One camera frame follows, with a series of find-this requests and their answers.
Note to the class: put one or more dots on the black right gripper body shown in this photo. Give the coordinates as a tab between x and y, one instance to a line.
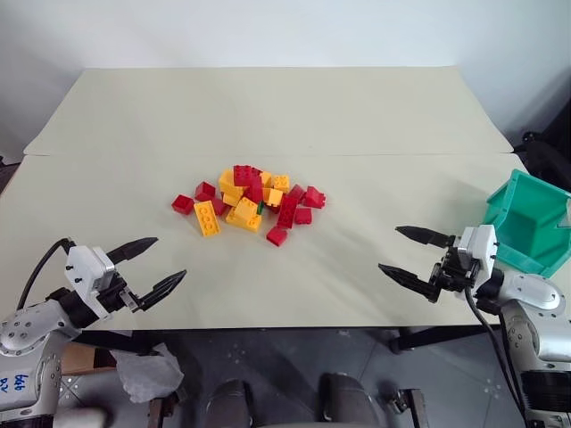
452	272

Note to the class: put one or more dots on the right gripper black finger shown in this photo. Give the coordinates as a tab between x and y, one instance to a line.
424	236
408	277

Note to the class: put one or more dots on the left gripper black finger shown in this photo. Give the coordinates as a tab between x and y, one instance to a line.
134	248
163	286

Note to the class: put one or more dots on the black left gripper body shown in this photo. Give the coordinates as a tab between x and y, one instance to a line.
117	294

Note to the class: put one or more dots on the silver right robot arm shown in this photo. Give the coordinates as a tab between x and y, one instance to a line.
535	294

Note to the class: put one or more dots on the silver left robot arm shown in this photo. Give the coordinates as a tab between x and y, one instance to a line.
22	330

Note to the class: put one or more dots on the crumpled white plastic bag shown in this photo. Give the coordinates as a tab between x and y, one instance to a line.
149	374

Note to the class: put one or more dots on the green plastic bin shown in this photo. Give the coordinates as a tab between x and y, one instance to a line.
535	232

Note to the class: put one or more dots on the green plastic toy brick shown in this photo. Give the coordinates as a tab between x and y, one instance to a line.
260	208

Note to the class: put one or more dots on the dark rounded shape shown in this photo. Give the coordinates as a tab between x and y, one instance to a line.
348	401
228	405

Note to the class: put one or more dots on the long red plastic toy brick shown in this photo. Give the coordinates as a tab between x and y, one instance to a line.
287	212

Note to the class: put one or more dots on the black office chair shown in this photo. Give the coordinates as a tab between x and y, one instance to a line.
546	156

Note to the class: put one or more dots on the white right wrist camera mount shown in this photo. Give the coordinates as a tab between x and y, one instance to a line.
479	245

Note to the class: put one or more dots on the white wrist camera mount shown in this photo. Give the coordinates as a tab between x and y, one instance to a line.
479	245
85	272

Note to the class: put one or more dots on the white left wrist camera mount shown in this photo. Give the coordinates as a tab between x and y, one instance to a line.
85	272

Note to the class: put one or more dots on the black table frame bar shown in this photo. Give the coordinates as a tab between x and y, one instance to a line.
111	341
437	338

